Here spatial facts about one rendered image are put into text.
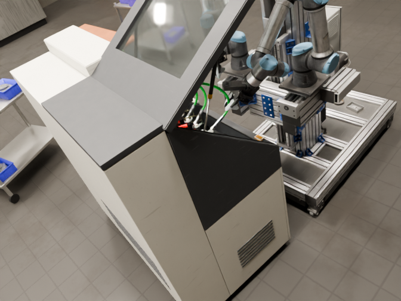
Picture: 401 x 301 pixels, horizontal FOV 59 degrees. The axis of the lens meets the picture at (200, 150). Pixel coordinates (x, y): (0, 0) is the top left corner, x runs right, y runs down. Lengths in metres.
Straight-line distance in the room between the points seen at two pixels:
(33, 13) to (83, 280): 6.88
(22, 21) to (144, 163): 7.66
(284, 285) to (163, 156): 1.42
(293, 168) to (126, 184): 1.72
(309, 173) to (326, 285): 0.81
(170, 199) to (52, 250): 1.95
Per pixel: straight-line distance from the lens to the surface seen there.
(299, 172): 2.82
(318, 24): 1.92
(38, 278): 3.27
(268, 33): 1.87
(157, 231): 1.63
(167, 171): 1.47
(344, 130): 3.16
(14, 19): 8.83
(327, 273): 2.57
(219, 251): 2.05
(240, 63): 2.46
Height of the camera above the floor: 2.27
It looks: 40 degrees down
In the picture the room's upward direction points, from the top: 18 degrees counter-clockwise
